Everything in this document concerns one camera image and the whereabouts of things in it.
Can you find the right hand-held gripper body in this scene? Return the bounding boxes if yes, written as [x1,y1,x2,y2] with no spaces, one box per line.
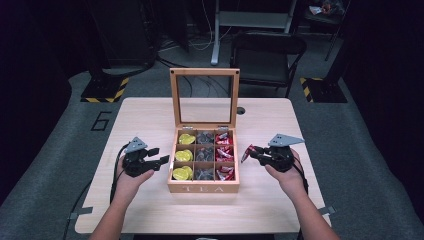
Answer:
[262,133,306,174]

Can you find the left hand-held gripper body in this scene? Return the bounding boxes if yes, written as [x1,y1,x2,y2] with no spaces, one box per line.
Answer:
[121,136,152,178]

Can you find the red foil tea sachet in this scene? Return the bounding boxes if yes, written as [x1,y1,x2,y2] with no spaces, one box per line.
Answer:
[240,143,257,165]

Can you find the row of red tea packets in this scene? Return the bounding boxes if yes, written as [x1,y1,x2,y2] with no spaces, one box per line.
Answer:
[214,132,236,182]

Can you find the wooden tea box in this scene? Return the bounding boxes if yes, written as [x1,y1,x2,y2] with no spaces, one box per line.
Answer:
[166,67,241,194]

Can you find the person's left hand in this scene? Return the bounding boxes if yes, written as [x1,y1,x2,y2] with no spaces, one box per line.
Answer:
[114,155,156,202]

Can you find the person's right hand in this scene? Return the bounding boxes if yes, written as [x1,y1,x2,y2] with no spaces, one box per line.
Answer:
[264,148,308,202]

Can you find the row of yellow tea packets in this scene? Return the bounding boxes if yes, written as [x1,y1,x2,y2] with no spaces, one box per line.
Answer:
[171,132,197,182]

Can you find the row of dark tea packets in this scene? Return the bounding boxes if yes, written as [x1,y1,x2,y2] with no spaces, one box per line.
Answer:
[194,130,216,181]

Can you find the grey tape strip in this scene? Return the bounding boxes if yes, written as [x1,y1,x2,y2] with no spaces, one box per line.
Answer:
[317,205,337,217]
[68,206,95,221]

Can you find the black folding chair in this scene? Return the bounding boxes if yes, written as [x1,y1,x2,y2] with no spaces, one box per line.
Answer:
[229,30,308,99]

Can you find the black equipment cabinet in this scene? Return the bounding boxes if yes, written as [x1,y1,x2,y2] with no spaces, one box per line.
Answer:
[84,0,158,77]

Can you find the dark side table with clutter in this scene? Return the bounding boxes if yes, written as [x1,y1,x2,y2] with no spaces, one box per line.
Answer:
[299,0,351,63]

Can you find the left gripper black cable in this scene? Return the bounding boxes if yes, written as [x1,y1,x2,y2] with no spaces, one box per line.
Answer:
[109,142,130,205]

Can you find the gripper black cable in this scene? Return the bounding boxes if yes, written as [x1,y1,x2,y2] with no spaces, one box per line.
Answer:
[290,155,310,196]
[109,142,130,205]

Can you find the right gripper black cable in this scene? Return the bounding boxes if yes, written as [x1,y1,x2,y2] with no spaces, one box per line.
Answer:
[290,155,310,196]

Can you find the hazard-striped black base plate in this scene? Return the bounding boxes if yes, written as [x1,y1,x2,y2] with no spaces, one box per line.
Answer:
[298,76,349,104]
[80,76,130,104]

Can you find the thin black floor cable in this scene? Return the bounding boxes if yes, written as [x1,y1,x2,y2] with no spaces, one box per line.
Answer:
[61,179,93,240]

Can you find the black floor cables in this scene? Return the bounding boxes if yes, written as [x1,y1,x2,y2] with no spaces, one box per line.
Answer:
[155,55,230,99]

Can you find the white hanging cables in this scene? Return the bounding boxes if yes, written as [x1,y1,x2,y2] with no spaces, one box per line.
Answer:
[159,0,234,53]

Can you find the white desk frame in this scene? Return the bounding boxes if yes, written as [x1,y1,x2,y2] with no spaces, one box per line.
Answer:
[210,0,298,69]

